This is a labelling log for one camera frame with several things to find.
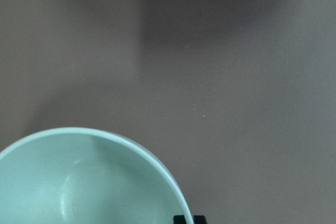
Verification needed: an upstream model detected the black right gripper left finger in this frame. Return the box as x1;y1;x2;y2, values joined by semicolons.
173;215;186;224

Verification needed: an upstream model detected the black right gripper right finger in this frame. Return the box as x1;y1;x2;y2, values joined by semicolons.
193;215;206;224

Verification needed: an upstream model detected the mint green bowl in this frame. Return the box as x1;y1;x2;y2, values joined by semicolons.
1;127;194;223

